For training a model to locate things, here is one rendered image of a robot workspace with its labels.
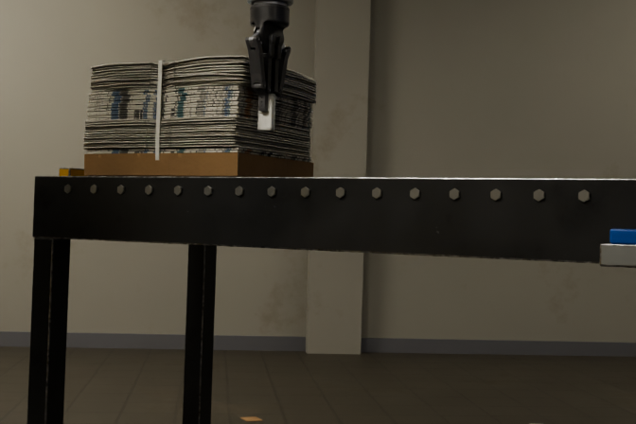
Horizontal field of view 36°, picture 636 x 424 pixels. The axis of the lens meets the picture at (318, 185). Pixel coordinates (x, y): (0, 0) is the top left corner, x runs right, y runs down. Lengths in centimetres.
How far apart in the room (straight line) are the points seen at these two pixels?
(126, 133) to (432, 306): 386
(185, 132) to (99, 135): 21
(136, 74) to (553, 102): 414
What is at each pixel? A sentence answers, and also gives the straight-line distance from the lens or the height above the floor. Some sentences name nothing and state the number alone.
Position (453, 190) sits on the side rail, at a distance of 150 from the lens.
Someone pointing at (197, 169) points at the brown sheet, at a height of 82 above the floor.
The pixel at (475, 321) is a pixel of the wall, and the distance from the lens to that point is 573.
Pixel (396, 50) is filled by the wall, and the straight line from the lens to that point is 568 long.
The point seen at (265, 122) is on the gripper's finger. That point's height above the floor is 91.
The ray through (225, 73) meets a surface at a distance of 187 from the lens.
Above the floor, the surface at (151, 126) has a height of 90.
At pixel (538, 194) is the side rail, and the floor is 78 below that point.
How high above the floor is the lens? 73
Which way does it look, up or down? 2 degrees up
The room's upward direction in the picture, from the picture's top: 2 degrees clockwise
